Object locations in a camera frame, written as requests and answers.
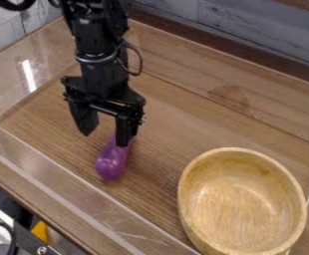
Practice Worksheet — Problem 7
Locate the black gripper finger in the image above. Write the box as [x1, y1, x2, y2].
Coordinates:
[68, 98, 99, 136]
[116, 111, 144, 147]

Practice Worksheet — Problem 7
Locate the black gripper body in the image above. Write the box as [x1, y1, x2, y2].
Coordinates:
[61, 54, 147, 116]

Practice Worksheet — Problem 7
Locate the purple toy eggplant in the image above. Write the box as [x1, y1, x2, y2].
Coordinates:
[96, 134, 134, 180]

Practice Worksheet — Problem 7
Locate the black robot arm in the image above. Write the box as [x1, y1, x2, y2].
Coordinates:
[48, 0, 147, 147]

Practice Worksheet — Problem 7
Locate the brown wooden bowl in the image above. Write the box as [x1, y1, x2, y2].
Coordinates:
[176, 147, 308, 255]

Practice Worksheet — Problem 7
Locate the yellow black device base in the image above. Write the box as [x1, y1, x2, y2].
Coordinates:
[13, 219, 74, 255]

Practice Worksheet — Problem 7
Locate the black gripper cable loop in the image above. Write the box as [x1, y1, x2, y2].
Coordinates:
[116, 41, 144, 77]

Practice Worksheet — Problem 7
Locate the clear acrylic barrier wall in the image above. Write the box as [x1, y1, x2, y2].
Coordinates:
[0, 16, 309, 255]

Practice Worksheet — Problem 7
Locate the black cable bottom left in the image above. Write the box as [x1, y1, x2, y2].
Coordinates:
[0, 220, 21, 255]

